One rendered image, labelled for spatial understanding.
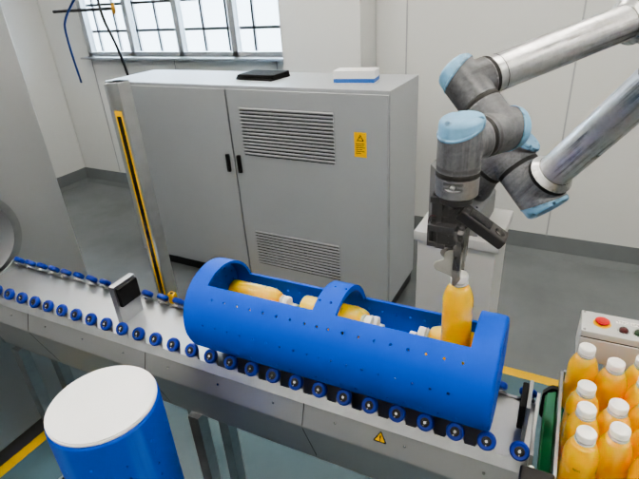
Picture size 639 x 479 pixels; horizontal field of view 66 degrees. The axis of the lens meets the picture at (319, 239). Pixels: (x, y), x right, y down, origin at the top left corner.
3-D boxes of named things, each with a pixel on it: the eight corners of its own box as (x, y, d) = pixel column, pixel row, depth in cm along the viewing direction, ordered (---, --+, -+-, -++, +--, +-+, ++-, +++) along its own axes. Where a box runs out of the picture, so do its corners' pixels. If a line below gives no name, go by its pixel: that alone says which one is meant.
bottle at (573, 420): (567, 485, 115) (582, 428, 106) (549, 460, 121) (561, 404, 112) (594, 479, 116) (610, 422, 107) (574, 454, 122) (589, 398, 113)
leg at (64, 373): (85, 419, 261) (48, 323, 232) (92, 422, 259) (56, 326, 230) (75, 427, 257) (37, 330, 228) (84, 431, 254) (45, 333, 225)
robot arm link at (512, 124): (513, 87, 106) (472, 97, 101) (545, 128, 103) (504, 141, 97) (488, 117, 114) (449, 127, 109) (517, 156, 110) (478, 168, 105)
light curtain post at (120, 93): (197, 414, 260) (117, 79, 182) (206, 417, 257) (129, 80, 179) (189, 422, 255) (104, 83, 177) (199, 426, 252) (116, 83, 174)
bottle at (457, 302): (438, 350, 121) (441, 286, 113) (442, 333, 127) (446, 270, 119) (468, 355, 119) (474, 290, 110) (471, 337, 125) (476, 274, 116)
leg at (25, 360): (62, 439, 250) (21, 341, 221) (70, 443, 248) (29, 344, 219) (52, 448, 246) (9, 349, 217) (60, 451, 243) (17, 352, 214)
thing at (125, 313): (139, 308, 186) (128, 273, 179) (146, 310, 184) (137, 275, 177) (119, 323, 178) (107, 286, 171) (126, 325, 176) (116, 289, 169)
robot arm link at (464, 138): (499, 114, 96) (462, 124, 92) (493, 174, 102) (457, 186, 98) (463, 105, 103) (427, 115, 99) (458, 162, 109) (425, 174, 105)
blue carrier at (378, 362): (243, 308, 176) (228, 239, 161) (503, 373, 140) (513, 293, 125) (194, 364, 154) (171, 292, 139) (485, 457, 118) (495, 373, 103)
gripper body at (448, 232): (435, 234, 116) (436, 185, 111) (472, 239, 113) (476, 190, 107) (425, 248, 110) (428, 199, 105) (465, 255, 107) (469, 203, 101)
